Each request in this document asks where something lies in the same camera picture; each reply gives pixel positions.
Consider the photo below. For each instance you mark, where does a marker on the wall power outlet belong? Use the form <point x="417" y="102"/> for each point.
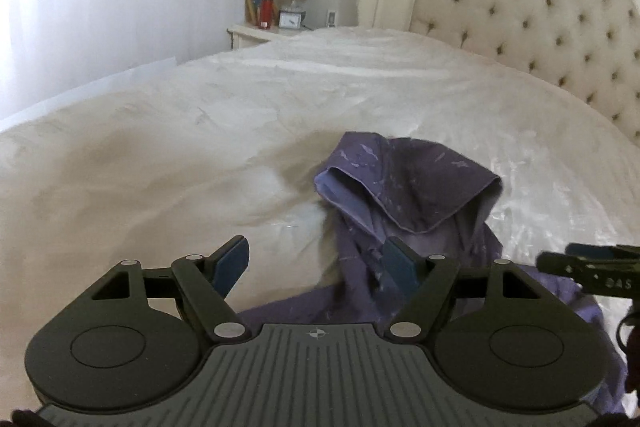
<point x="331" y="19"/>

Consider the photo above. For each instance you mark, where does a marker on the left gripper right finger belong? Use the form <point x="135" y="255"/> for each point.
<point x="424" y="282"/>

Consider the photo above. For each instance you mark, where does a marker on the white nightstand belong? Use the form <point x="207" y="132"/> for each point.
<point x="247" y="36"/>

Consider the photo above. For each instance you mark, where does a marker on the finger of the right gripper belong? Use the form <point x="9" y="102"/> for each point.
<point x="602" y="251"/>
<point x="560" y="265"/>

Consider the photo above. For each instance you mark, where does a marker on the wooden picture frame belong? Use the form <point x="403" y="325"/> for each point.
<point x="252" y="12"/>

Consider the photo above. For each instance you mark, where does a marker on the small alarm clock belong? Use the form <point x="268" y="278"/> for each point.
<point x="291" y="19"/>

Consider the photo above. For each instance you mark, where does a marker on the cream bed comforter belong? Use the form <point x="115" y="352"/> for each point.
<point x="229" y="145"/>

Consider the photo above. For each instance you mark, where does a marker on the purple patterned hooded jacket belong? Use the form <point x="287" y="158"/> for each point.
<point x="515" y="337"/>

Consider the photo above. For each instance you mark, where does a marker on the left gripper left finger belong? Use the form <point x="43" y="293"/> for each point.
<point x="205" y="282"/>

